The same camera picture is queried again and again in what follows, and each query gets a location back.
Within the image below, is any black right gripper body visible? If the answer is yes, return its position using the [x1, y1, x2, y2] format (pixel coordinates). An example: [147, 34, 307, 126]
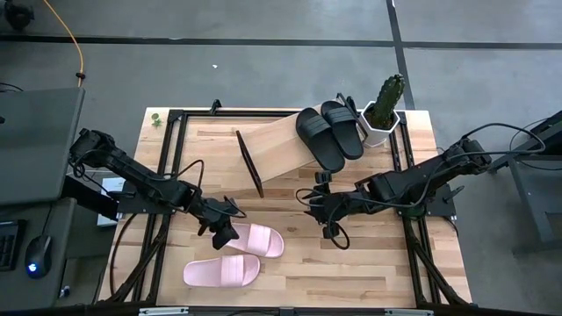
[315, 171, 366, 241]

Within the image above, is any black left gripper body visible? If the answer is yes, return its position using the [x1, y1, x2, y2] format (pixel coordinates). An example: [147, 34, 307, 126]
[188, 194, 241, 239]

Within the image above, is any pink slide sandal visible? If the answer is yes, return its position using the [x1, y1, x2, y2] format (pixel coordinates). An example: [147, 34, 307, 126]
[212, 221, 285, 259]
[183, 253, 262, 289]

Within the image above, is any black slide sandal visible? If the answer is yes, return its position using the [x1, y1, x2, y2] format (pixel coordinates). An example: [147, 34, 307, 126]
[295, 107, 347, 174]
[320, 100, 365, 162]

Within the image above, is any white plant pot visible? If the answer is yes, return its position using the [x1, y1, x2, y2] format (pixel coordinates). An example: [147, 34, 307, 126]
[357, 100, 401, 148]

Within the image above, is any green cactus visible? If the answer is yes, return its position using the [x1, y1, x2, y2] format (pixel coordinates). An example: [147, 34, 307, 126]
[371, 73, 407, 131]

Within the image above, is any black computer mouse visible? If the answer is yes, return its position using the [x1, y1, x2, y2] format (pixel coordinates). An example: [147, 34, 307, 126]
[24, 234, 54, 280]

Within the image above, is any grey desk panel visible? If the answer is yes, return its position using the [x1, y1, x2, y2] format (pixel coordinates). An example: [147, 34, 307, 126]
[0, 86, 86, 207]

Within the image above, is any black metal stand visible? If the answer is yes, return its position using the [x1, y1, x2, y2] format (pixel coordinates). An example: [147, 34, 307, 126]
[485, 109, 562, 258]

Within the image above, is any black keyboard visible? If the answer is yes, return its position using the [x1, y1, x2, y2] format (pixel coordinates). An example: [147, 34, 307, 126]
[0, 219, 24, 272]

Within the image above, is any dark grey desk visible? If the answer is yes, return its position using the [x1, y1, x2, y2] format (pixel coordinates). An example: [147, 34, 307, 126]
[0, 197, 113, 313]

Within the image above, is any black round object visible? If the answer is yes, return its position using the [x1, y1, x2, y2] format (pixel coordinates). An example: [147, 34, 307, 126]
[4, 0, 35, 32]

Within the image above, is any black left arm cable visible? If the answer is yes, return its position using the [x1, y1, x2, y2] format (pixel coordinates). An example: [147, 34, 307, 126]
[68, 147, 248, 220]

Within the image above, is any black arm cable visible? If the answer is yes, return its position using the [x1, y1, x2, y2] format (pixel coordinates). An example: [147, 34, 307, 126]
[294, 121, 546, 252]
[68, 147, 248, 220]

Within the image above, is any wooden shelf with black frame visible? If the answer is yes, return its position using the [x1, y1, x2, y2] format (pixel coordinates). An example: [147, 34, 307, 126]
[234, 91, 366, 199]

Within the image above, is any silver frame bracket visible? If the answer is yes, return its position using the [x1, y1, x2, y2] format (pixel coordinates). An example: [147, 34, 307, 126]
[138, 306, 190, 316]
[384, 308, 435, 316]

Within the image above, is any black metal rig frame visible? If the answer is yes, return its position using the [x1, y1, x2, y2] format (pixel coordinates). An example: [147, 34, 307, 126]
[94, 98, 473, 316]

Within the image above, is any thin black loose cable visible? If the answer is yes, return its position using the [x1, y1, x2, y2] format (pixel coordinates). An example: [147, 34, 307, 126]
[108, 212, 138, 296]

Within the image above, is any black bracket bar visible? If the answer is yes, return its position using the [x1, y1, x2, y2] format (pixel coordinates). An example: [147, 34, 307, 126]
[61, 174, 122, 220]

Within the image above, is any black mouse cable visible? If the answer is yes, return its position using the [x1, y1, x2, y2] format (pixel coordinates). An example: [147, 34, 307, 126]
[41, 204, 57, 238]

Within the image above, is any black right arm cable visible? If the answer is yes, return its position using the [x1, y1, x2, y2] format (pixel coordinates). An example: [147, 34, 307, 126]
[294, 121, 546, 252]

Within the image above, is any orange cable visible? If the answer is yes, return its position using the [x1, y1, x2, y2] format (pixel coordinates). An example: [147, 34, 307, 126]
[42, 0, 85, 88]

